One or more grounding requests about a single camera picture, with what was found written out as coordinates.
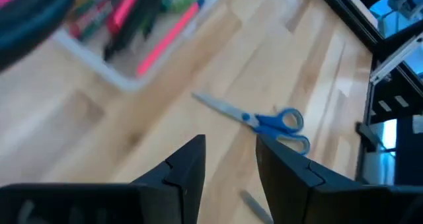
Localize grey pencil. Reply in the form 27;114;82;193
239;190;274;224

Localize clear box with pink lid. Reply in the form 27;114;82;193
0;0;224;93

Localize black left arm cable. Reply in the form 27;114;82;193
0;0;82;73

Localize green highlighter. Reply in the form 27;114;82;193
171;0;201;13

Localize white metal bar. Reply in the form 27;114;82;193
369;32;423;85

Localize thick black marker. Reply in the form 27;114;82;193
102;0;166;61

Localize pink highlighter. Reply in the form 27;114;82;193
107;0;146;35

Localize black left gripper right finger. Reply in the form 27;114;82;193
256;134;423;224

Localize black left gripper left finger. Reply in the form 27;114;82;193
0;134;206;224

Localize blue handled scissors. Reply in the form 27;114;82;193
191;91;311;156

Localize pink pen with blue tip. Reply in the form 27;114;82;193
135;0;206;78

